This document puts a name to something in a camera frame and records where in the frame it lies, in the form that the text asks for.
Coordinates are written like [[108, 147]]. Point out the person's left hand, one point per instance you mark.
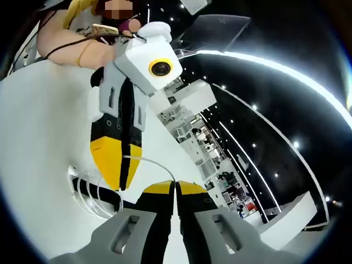
[[103, 55]]

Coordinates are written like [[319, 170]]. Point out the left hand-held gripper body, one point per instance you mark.
[[140, 60]]

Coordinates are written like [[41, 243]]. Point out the white desktop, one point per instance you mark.
[[41, 123]]

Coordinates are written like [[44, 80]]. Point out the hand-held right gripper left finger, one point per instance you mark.
[[123, 236]]

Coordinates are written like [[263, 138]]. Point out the gold phone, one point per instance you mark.
[[105, 28]]

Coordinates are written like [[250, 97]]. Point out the yellow cloth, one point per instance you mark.
[[79, 12]]

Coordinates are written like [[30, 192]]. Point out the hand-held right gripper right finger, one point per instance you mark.
[[220, 236]]

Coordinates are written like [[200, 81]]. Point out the white square pillar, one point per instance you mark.
[[192, 96], [291, 217]]

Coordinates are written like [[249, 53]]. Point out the row of white office chairs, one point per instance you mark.
[[184, 129]]

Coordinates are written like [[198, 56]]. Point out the long ceiling light strip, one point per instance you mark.
[[247, 56]]

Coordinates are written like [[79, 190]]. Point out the ceiling air conditioner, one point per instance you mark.
[[195, 6]]

